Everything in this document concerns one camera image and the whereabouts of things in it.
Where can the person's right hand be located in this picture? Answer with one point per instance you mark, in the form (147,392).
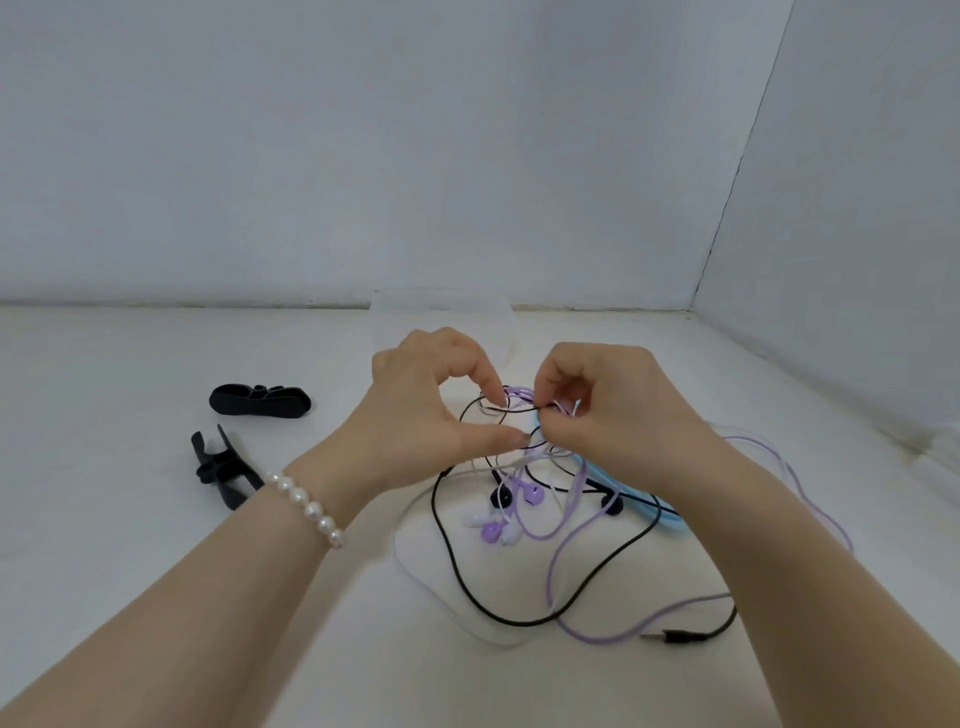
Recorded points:
(637,420)

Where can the light blue case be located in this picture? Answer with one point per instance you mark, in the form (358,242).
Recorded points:
(673,525)

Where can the person's left hand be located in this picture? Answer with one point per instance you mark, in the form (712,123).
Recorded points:
(409,409)

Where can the person's right forearm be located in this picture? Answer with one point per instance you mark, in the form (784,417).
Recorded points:
(795,592)

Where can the clear plastic box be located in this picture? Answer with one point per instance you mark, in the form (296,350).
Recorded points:
(450,315)

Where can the person's left forearm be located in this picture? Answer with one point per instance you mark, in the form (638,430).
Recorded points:
(187,607)

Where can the person's left thumb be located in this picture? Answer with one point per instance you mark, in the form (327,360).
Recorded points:
(491,441)

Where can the person's right thumb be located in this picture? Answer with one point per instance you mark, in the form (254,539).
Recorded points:
(566,436)

